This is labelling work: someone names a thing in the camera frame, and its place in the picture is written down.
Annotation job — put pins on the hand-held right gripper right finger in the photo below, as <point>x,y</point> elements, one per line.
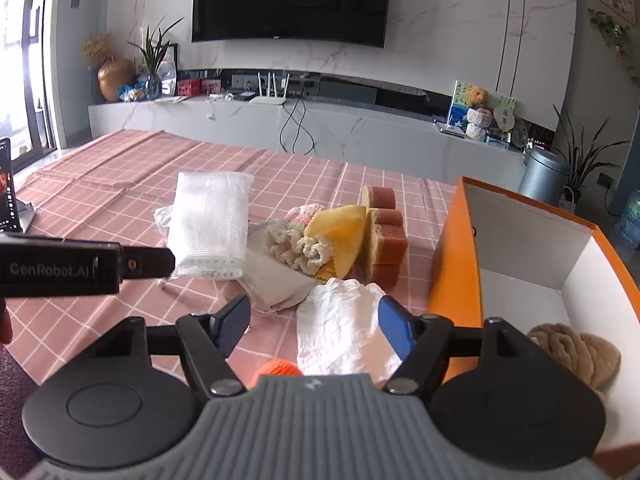
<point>395,325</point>

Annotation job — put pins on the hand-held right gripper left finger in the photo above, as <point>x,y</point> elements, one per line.
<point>234,321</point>

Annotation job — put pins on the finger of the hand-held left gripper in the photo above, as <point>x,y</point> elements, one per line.
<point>147,263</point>

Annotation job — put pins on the white cloth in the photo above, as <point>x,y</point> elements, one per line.
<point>340,325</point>

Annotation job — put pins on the orange crocheted ball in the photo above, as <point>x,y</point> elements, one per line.
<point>275,371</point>

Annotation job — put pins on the pink tan sponge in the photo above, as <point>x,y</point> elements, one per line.
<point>381,197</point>
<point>387,260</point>
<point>387,216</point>

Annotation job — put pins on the white mesh gauze packet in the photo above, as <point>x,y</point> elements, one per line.
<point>210,220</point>

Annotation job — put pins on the orange cardboard box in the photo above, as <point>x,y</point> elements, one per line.
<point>452,255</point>

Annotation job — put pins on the cream pink crocheted flower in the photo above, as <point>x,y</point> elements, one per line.
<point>287,247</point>

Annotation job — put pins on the yellow cloth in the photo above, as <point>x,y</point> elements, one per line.
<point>342,232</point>

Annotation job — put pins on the person's left hand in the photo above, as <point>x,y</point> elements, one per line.
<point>4,327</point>

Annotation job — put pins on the white crumpled plastic bag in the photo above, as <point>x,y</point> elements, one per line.
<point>162,222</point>

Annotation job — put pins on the phone on stand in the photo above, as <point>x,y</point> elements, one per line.
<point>6,185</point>

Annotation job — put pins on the pink checked tablecloth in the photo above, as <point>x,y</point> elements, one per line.
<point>100,180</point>

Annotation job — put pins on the blue snack bag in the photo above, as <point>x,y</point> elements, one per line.
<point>131,92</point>

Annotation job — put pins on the red box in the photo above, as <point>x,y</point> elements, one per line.
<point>211,86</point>
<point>188,87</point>

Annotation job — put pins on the brown knitted plush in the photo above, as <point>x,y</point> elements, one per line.
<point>575,355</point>

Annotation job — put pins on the golden vase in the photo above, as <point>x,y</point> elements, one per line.
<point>115,80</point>

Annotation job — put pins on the silver foil bag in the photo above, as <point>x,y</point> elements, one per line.
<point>168,77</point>

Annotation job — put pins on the white marble media cabinet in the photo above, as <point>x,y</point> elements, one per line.
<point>360,132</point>

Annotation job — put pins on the green plant in blue vase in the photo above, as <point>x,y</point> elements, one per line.
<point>152,60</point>

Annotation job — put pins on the white router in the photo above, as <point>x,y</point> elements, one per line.
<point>267,99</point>

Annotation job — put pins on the grey metal trash can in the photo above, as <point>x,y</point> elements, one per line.
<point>542,175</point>

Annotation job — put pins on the white stacked pots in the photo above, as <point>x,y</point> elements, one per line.
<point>477,125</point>

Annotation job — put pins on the dried flower bunch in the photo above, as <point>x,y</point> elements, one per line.
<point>97,47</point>

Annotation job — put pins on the white round sign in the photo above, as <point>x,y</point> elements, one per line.
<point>505,119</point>

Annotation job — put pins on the brown teddy bear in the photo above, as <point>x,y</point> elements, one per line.
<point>479,100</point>

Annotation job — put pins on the tall potted floor plant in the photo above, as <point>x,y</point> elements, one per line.
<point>582,160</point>

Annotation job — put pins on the blue water bottle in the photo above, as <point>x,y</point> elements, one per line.
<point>629,222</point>

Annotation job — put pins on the hanging green vine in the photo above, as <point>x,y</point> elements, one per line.
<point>612,30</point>

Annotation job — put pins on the black picture frame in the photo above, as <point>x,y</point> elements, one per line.
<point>172,55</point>

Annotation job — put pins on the black wall television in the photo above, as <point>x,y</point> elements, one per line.
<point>292,0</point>

